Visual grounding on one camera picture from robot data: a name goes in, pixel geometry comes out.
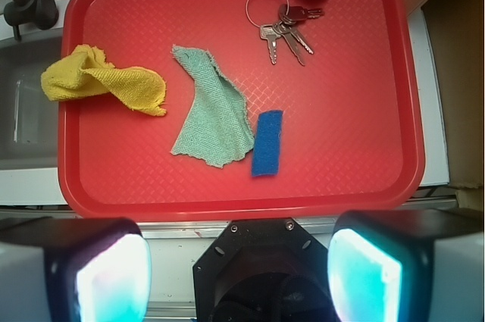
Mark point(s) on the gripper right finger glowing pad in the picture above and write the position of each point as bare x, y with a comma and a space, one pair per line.
410, 265

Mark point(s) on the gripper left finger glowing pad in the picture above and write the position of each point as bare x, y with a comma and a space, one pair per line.
93, 269

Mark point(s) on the steel sink basin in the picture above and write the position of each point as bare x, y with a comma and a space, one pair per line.
29, 121

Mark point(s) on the red plastic tray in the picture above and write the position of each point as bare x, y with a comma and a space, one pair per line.
351, 135

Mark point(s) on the blue sponge piece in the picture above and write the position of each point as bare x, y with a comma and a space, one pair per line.
266, 151

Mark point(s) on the yellow cloth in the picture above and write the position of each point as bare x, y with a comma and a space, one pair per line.
87, 73

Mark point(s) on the green cloth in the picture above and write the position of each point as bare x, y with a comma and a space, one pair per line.
217, 128

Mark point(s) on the silver key right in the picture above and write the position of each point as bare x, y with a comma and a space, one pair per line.
298, 36

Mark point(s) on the silver key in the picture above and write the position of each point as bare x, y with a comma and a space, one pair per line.
284, 31
268, 34
298, 36

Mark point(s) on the black faucet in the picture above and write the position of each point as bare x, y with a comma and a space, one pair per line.
43, 14

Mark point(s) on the silver key middle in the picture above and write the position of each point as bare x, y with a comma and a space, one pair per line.
284, 31

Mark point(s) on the silver key left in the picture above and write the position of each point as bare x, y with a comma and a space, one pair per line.
268, 34

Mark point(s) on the dark brown head key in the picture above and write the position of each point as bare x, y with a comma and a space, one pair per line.
295, 14

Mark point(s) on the brown cardboard box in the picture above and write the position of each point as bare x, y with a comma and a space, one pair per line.
456, 34

